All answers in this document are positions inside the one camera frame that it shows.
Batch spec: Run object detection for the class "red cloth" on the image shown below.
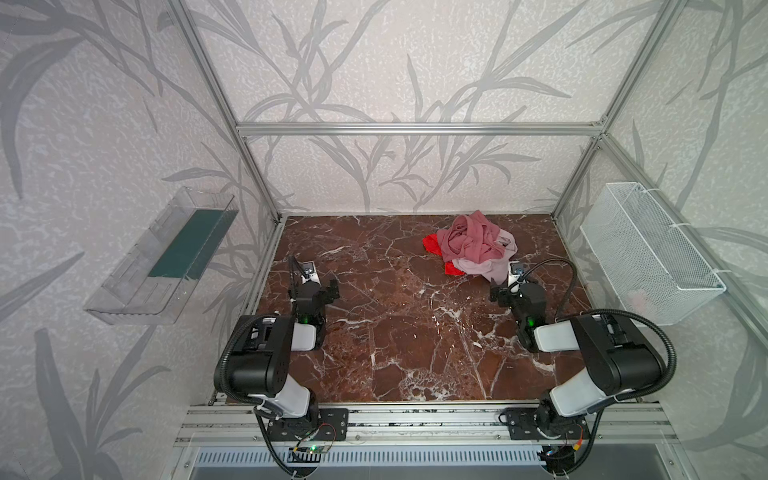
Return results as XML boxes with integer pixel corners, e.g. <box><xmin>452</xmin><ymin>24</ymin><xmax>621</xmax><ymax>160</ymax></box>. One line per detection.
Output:
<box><xmin>422</xmin><ymin>234</ymin><xmax>464</xmax><ymax>276</ymax></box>

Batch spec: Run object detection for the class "light lilac ribbed cloth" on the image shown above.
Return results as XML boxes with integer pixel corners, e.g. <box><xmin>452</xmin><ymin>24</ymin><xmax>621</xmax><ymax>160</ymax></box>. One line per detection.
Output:
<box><xmin>451</xmin><ymin>230</ymin><xmax>518</xmax><ymax>284</ymax></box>

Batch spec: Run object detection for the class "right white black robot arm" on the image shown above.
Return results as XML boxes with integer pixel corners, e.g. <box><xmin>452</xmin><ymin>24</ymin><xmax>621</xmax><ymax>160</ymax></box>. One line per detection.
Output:
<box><xmin>489</xmin><ymin>282</ymin><xmax>677</xmax><ymax>430</ymax></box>

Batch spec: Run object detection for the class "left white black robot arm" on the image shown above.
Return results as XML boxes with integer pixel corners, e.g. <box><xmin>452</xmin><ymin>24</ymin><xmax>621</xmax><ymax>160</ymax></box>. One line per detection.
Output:
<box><xmin>213</xmin><ymin>279</ymin><xmax>340</xmax><ymax>429</ymax></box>

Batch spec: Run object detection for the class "dusty pink ribbed cloth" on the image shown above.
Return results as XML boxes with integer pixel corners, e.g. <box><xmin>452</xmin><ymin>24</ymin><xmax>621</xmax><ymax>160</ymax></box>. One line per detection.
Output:
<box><xmin>436</xmin><ymin>211</ymin><xmax>506</xmax><ymax>264</ymax></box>

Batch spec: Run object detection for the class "green sponge pad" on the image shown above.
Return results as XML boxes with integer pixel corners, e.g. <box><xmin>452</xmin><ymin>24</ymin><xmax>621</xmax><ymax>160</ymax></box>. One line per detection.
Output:
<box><xmin>148</xmin><ymin>209</ymin><xmax>238</xmax><ymax>280</ymax></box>

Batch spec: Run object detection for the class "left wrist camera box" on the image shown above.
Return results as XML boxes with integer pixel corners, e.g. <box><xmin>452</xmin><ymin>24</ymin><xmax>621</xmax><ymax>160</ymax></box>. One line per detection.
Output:
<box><xmin>300</xmin><ymin>261</ymin><xmax>320</xmax><ymax>284</ymax></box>

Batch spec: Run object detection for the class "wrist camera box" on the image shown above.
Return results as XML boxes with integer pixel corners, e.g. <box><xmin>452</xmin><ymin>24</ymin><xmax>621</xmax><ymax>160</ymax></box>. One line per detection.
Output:
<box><xmin>300</xmin><ymin>261</ymin><xmax>320</xmax><ymax>284</ymax></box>
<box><xmin>507</xmin><ymin>261</ymin><xmax>525</xmax><ymax>290</ymax></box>

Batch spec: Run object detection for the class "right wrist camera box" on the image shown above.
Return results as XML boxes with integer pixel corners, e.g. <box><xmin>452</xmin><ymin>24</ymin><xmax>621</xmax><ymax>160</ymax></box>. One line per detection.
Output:
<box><xmin>507</xmin><ymin>261</ymin><xmax>525</xmax><ymax>290</ymax></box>

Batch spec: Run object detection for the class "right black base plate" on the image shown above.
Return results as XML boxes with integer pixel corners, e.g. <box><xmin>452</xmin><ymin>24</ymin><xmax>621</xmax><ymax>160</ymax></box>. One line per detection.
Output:
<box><xmin>497</xmin><ymin>405</ymin><xmax>591</xmax><ymax>443</ymax></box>

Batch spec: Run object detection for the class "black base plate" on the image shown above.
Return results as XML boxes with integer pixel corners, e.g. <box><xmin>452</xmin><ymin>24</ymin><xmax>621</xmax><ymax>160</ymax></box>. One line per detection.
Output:
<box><xmin>497</xmin><ymin>405</ymin><xmax>591</xmax><ymax>443</ymax></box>
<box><xmin>267</xmin><ymin>407</ymin><xmax>349</xmax><ymax>441</ymax></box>

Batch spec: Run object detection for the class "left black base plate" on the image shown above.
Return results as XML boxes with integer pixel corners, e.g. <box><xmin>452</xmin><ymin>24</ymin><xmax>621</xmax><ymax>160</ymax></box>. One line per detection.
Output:
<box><xmin>267</xmin><ymin>407</ymin><xmax>349</xmax><ymax>441</ymax></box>

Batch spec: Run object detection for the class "white wire mesh basket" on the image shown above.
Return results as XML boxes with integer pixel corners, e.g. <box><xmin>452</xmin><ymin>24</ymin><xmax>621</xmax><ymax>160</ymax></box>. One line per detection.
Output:
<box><xmin>580</xmin><ymin>182</ymin><xmax>726</xmax><ymax>326</ymax></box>

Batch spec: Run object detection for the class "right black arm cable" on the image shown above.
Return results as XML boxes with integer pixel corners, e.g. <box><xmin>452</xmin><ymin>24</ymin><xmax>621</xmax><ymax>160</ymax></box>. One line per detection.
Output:
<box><xmin>519</xmin><ymin>257</ymin><xmax>678</xmax><ymax>403</ymax></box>

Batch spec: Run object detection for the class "clear plastic wall bin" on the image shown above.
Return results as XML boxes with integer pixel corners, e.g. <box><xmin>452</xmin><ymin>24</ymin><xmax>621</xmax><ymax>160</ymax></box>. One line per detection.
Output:
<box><xmin>84</xmin><ymin>187</ymin><xmax>239</xmax><ymax>326</ymax></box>

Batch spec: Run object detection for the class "aluminium frame rail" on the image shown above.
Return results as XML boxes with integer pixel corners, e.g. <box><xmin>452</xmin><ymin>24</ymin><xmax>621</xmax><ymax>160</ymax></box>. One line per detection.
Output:
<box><xmin>236</xmin><ymin>122</ymin><xmax>603</xmax><ymax>137</ymax></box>

